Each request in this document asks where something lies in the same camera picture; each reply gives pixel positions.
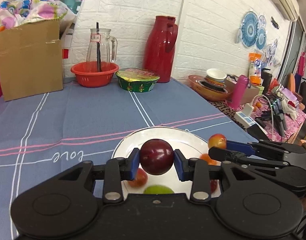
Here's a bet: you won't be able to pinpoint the black spoon in pitcher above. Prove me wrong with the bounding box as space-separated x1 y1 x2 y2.
96 22 102 72

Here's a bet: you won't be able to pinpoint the red plastic basket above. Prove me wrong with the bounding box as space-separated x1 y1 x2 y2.
71 61 119 88

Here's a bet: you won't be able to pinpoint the blue paper fan decorations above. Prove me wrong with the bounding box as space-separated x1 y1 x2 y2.
235 11 267 50

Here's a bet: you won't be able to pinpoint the red yellow apple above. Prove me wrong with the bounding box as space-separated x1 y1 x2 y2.
208 133 227 149

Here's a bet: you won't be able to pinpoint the large orange with stem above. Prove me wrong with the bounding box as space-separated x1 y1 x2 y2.
199 153 218 166

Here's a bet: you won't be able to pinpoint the pink bottle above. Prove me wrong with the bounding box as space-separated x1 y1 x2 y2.
228 75 248 110

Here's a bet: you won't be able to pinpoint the orange snack bag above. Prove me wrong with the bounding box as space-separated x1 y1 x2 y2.
248 53 262 86

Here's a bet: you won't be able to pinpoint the white plate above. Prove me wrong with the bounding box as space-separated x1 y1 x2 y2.
112 126 220 197

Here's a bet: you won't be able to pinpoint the blue checked tablecloth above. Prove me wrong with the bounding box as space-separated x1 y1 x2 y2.
0 79 253 239

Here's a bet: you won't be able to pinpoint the floral cloth bundle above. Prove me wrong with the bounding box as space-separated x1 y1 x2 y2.
0 0 76 32

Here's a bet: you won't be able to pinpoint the red thermos jug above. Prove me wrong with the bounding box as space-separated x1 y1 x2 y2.
142 16 178 83

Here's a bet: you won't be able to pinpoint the glass pitcher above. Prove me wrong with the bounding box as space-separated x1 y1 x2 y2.
86 28 118 63

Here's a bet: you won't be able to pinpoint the white power strip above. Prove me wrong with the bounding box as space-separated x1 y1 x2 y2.
234 103 256 129

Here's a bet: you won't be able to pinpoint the cardboard box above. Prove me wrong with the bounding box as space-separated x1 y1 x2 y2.
0 20 63 101

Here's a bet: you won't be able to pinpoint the small red apple front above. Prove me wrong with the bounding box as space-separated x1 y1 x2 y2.
127 168 148 188

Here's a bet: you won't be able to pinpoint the dark red plum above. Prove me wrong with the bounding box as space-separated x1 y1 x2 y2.
140 139 174 176
210 180 218 194

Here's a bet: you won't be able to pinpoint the green apple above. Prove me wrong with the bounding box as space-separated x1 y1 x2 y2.
143 185 174 194

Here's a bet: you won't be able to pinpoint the green instant noodle bowl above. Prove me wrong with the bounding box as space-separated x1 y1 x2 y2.
116 68 160 93

